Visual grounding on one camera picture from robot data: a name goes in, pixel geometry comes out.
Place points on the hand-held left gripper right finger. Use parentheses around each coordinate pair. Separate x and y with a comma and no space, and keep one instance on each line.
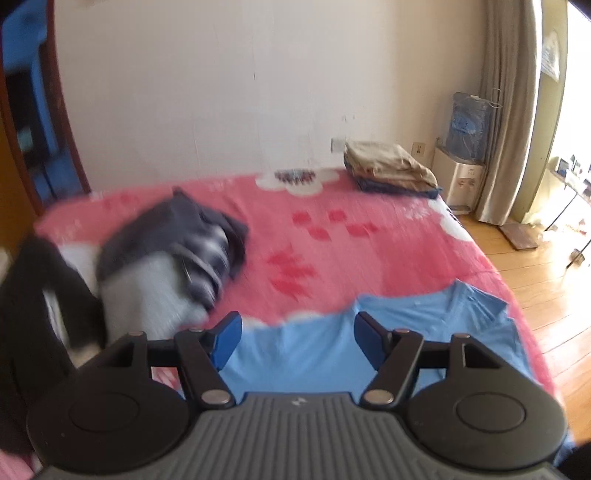
(369,339)

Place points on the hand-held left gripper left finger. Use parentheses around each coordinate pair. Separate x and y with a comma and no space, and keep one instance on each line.
(226,339)

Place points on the light blue printed t-shirt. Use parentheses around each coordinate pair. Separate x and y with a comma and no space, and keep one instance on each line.
(314,350)

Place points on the dark charcoal garment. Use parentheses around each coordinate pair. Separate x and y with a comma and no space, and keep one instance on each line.
(27,300)

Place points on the pink floral blanket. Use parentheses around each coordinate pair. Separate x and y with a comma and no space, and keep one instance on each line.
(369,258)

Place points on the light grey cloth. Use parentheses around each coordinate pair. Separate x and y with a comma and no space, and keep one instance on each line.
(138,295)

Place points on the navy jacket with plaid lining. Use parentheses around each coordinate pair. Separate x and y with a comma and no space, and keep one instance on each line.
(152,230)

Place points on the beige cloth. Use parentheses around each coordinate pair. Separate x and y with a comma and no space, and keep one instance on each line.
(87,353)

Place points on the beige folded garment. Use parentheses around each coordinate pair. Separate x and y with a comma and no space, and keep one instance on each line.
(388,161)

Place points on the white water dispenser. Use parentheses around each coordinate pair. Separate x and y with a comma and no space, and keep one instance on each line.
(461,184)

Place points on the brown floor mat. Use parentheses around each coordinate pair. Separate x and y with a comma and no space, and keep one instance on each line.
(519,236)

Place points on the folding table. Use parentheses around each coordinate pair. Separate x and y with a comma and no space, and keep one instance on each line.
(572,182)

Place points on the wooden door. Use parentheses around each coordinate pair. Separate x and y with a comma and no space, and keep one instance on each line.
(9,194)

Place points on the beige curtain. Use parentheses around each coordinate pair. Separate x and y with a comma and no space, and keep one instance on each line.
(508,115)

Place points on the white wall outlet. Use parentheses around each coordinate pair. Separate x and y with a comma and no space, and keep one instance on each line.
(419,149)
(339,145)

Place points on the brown door frame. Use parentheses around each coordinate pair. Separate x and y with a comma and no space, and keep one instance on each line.
(69,138)

